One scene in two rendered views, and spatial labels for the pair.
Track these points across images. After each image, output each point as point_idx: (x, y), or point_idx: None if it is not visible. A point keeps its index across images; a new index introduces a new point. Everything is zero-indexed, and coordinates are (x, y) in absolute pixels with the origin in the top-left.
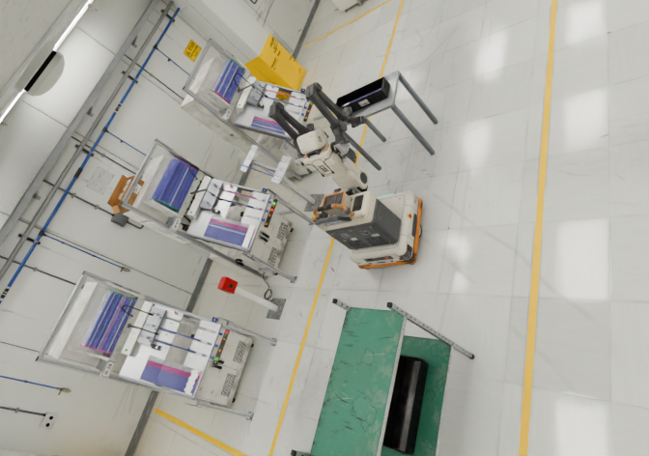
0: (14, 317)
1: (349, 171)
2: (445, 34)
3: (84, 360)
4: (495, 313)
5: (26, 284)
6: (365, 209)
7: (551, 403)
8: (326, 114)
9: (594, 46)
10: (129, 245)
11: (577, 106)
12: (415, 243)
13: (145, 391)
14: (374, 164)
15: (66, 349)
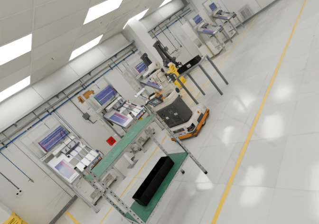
0: (28, 140)
1: (169, 84)
2: (242, 56)
3: (37, 152)
4: (225, 151)
5: (39, 128)
6: (170, 96)
7: (239, 191)
8: (160, 53)
9: (305, 42)
10: (85, 128)
11: (292, 63)
12: (198, 126)
13: (65, 200)
14: (194, 101)
15: (32, 143)
